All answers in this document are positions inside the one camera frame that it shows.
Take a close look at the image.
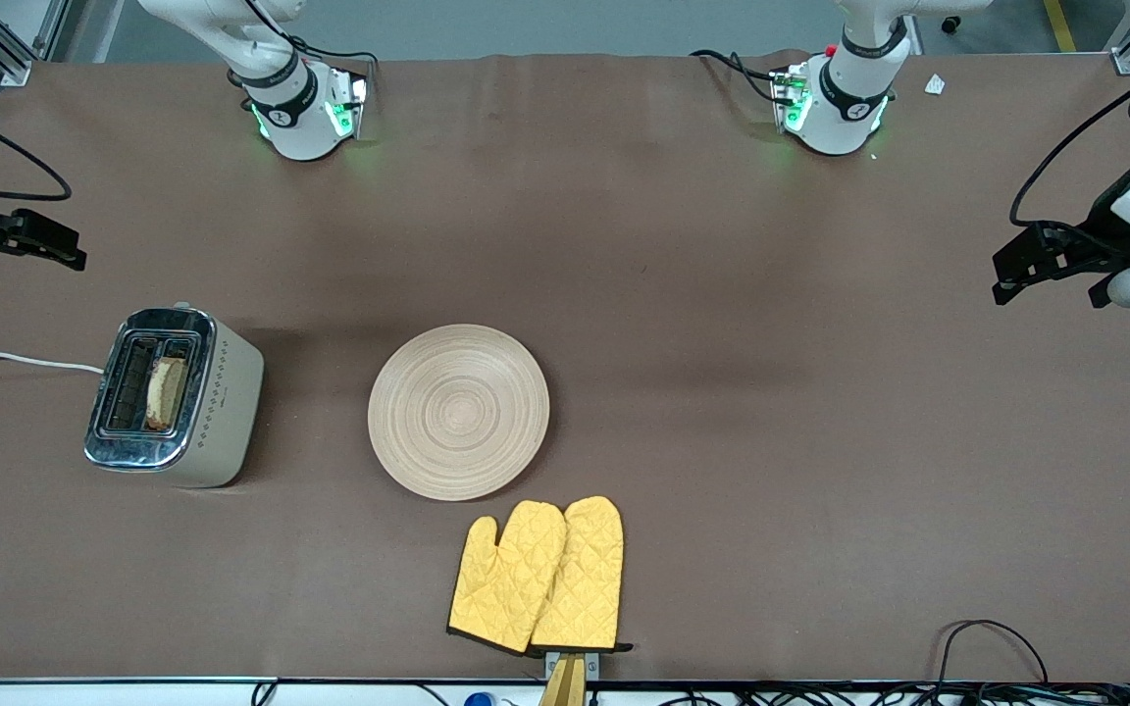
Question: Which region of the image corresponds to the tangled black cable bundle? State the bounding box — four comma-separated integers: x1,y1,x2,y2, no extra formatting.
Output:
663,683,1130,706

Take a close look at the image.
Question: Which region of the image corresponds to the black base cable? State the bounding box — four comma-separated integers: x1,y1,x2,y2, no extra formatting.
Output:
690,48,788,106
241,0,382,77

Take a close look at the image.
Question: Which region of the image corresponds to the small grey metal bracket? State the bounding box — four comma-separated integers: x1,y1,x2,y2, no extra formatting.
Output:
544,649,601,680

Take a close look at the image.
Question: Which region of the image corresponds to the black right base cable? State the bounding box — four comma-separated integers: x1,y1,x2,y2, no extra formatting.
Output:
241,0,382,77

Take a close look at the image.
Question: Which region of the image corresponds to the white toaster power cord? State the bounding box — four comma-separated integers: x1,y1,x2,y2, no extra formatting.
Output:
0,350,106,375

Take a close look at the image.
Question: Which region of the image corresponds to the black left base cable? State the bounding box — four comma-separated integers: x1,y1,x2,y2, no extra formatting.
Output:
690,48,788,106

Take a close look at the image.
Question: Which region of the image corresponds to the slice of toast bread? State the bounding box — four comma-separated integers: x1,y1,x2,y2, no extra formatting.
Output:
144,356,189,432

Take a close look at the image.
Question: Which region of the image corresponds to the yellow quilted oven mitt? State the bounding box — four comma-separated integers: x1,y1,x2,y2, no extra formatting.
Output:
530,495,635,654
446,500,569,656

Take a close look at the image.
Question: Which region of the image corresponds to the looped black cable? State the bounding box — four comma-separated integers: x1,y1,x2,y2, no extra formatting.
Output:
936,619,1051,693

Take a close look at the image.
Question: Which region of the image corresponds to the beige and chrome toaster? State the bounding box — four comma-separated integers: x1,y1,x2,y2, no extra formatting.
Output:
83,304,266,489

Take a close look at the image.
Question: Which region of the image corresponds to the round light wooden plate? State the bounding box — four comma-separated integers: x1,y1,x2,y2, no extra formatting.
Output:
367,324,552,503

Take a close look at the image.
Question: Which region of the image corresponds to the table cover sheet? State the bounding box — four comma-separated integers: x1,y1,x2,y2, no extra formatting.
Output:
0,51,1130,683

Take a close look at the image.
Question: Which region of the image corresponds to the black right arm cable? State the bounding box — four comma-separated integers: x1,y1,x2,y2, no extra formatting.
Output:
0,96,74,203

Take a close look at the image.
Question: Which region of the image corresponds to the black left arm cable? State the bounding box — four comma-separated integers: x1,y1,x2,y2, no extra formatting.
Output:
1008,71,1130,228

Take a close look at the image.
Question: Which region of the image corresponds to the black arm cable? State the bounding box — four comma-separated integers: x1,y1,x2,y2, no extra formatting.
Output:
0,96,74,203
1008,71,1130,228

